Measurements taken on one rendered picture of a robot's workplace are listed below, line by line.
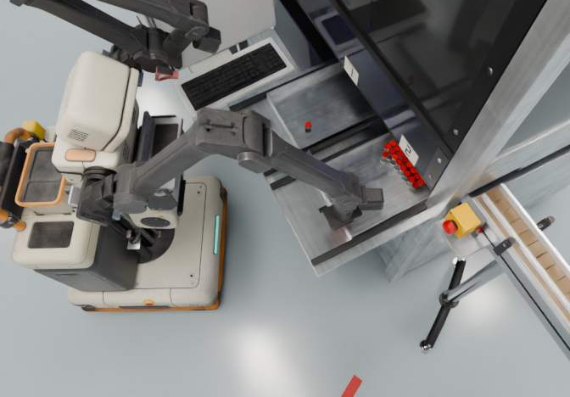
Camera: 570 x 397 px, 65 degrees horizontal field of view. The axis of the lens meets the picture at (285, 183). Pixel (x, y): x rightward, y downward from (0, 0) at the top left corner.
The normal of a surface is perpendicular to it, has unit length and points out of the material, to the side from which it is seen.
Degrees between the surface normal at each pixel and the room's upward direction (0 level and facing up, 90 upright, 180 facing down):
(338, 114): 0
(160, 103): 0
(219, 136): 22
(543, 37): 90
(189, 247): 0
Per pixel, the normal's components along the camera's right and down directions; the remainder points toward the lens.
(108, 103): 0.63, -0.33
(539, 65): -0.90, 0.42
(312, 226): -0.06, -0.42
